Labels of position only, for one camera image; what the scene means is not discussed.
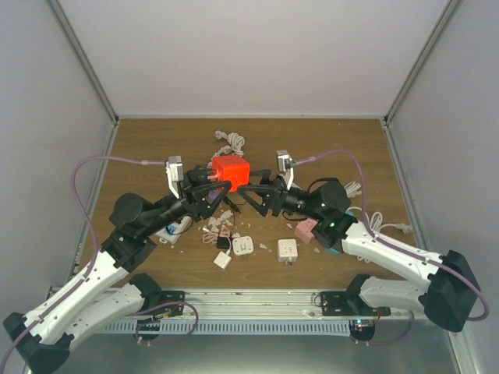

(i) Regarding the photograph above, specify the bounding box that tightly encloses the pink cube socket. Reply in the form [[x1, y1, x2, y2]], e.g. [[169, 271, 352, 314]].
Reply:
[[294, 218, 317, 245]]

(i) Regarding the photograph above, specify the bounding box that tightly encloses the pink usb cable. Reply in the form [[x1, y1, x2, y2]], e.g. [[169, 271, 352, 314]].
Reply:
[[200, 224, 231, 246]]

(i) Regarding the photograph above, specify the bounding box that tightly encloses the white coiled cable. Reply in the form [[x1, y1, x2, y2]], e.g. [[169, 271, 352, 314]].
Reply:
[[350, 206, 414, 263], [214, 129, 246, 159]]

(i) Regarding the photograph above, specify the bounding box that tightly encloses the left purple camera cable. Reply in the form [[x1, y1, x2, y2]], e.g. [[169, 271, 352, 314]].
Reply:
[[0, 155, 172, 367]]

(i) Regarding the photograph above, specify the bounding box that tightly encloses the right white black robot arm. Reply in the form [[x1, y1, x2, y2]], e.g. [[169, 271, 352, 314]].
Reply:
[[237, 176, 480, 332]]

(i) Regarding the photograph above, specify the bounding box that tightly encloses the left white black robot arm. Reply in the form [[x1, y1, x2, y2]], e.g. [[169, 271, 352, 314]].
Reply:
[[3, 169, 232, 373]]

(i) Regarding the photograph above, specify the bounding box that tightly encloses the white multicolour power strip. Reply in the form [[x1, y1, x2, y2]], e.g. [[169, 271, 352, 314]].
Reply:
[[155, 216, 193, 245]]

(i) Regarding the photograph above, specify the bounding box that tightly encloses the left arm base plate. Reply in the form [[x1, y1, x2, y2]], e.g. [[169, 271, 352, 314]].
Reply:
[[136, 290, 186, 341]]

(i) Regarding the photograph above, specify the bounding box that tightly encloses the white coiled cable back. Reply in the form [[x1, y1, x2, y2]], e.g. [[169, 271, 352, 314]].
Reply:
[[214, 129, 246, 159]]

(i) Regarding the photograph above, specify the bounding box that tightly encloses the white charger plug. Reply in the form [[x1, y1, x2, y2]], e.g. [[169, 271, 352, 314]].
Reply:
[[213, 251, 232, 270]]

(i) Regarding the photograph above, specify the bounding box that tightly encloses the white coiled cable right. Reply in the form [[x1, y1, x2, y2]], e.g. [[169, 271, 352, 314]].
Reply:
[[350, 206, 414, 263]]

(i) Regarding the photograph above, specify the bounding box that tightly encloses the white cube socket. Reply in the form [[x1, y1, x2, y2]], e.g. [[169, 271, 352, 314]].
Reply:
[[277, 238, 298, 265]]

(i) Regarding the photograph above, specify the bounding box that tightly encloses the teal power strip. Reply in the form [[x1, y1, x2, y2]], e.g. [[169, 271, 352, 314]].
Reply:
[[323, 210, 358, 254]]

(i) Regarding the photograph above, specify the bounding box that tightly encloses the purple camera cable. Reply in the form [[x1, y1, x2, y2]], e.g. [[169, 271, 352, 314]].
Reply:
[[292, 147, 490, 348], [0, 155, 172, 367]]

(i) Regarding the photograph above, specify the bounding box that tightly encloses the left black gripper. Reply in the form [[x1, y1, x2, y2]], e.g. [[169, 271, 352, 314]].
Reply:
[[142, 168, 232, 235]]

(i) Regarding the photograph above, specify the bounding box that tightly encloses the purple power strip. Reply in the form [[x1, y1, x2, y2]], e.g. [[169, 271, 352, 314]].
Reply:
[[207, 189, 221, 203]]

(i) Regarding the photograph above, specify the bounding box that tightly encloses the white square adapter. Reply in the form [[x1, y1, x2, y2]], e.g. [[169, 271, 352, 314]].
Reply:
[[232, 236, 254, 256]]

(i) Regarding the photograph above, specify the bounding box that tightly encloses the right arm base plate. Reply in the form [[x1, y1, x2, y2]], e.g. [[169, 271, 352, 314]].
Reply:
[[314, 291, 391, 342]]

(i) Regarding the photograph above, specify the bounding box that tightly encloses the grey slotted cable duct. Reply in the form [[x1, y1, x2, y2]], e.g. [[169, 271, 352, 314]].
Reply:
[[97, 319, 352, 336]]

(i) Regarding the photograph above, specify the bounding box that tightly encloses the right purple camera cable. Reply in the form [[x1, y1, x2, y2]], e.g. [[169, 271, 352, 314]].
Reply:
[[292, 147, 490, 348]]

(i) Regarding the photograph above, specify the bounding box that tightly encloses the red cube socket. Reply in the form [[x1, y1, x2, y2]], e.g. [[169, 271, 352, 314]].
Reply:
[[211, 155, 250, 192]]

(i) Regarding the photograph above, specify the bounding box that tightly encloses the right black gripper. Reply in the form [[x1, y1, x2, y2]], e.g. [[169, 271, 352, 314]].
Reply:
[[237, 169, 323, 221]]

